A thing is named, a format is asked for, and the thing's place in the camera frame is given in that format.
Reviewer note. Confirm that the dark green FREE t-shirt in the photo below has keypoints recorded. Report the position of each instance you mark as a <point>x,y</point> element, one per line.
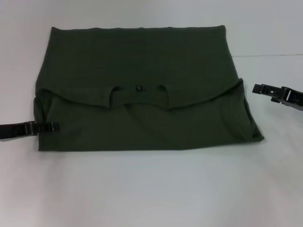
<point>142,82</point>

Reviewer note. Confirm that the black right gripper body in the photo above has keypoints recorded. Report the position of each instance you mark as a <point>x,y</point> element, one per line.
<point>294,98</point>

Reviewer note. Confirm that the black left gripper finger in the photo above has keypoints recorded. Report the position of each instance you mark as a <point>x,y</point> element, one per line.
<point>46,127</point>

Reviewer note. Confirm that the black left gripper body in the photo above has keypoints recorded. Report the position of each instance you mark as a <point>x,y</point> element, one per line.
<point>14,130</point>

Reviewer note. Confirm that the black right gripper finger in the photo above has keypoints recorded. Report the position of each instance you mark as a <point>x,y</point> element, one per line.
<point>277,99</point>
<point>267,89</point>

